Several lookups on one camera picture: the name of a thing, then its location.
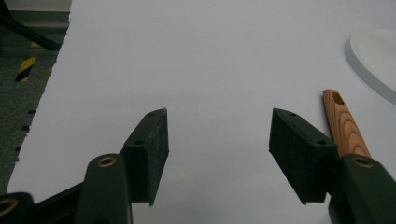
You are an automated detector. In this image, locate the black stand leg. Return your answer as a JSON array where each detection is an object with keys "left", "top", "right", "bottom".
[{"left": 0, "top": 0, "right": 63, "bottom": 51}]

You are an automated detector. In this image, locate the white plate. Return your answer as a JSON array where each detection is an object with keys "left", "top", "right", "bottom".
[{"left": 344, "top": 28, "right": 396, "bottom": 106}]

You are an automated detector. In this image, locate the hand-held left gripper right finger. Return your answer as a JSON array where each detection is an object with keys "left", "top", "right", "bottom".
[{"left": 268, "top": 107, "right": 396, "bottom": 224}]

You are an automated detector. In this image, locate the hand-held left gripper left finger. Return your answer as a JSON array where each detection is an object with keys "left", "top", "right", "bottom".
[{"left": 73, "top": 107, "right": 170, "bottom": 224}]

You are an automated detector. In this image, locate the yellow black striped tape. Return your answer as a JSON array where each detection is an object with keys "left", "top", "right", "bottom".
[{"left": 14, "top": 41, "right": 41, "bottom": 83}]

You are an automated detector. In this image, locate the wooden utensil handle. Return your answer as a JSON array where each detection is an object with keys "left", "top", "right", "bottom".
[{"left": 322, "top": 89, "right": 372, "bottom": 159}]

